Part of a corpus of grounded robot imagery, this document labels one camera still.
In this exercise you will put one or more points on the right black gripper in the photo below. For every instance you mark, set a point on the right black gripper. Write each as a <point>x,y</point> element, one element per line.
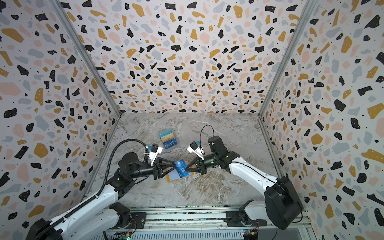
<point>202,164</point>

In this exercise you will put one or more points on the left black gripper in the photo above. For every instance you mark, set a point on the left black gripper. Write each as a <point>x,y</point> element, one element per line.
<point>158,172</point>

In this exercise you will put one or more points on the yellow card holder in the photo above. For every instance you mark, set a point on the yellow card holder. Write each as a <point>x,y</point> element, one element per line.
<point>174,176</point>

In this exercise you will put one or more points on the dark blue credit card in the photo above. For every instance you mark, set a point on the dark blue credit card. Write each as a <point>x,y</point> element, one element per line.
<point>180,168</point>

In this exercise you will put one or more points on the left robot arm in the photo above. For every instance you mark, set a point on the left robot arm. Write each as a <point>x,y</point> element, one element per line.
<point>102,210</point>

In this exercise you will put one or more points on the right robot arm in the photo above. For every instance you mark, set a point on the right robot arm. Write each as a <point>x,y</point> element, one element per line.
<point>282,204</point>

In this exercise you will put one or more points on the white ventilation grille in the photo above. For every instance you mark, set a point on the white ventilation grille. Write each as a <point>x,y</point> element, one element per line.
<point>182,235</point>

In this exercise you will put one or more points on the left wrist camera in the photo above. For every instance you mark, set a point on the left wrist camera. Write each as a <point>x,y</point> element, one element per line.
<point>154,151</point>

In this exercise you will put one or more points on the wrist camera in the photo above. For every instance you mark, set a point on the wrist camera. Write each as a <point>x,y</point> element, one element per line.
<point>196,148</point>
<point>154,151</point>

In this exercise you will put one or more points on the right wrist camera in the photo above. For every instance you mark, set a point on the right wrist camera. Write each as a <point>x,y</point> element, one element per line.
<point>196,148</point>

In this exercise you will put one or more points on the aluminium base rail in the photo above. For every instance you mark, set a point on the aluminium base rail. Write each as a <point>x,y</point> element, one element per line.
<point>212,218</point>

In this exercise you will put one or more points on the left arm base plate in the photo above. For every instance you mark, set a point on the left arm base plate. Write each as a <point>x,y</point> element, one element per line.
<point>132,221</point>

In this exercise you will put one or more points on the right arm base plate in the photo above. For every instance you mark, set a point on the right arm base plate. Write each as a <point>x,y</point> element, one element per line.
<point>240,219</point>

